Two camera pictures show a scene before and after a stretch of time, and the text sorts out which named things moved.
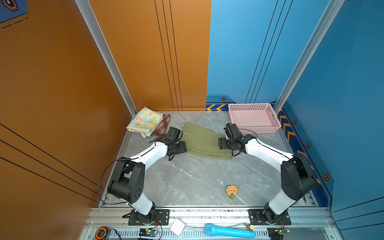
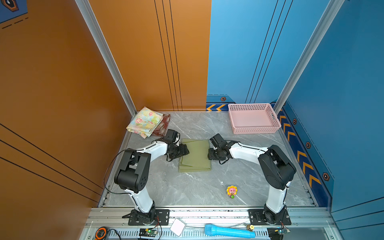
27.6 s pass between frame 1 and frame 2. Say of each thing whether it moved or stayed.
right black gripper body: moved
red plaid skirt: stayed
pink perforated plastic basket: stayed
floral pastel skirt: stayed
